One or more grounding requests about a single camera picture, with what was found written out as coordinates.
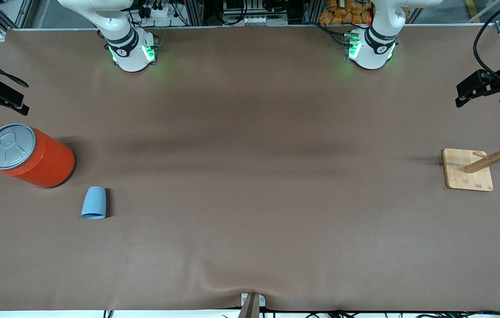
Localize orange can grey lid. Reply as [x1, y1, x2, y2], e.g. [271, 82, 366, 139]
[0, 123, 75, 189]

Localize orange snack packs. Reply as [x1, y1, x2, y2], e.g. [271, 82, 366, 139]
[319, 0, 373, 25]

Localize aluminium frame post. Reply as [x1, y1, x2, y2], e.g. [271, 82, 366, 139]
[184, 0, 204, 26]
[303, 0, 324, 25]

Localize white power strip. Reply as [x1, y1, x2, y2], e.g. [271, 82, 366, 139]
[142, 0, 177, 19]

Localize wooden mug tree stand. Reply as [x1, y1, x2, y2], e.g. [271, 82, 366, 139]
[442, 118, 500, 192]

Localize light blue plastic cup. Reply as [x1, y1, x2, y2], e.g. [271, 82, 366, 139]
[81, 186, 107, 220]

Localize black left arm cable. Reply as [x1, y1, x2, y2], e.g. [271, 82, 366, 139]
[473, 0, 500, 84]

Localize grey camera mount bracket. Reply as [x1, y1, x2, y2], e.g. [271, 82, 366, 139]
[239, 292, 267, 318]

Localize brown table cover mat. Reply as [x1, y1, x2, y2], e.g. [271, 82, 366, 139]
[0, 26, 500, 312]

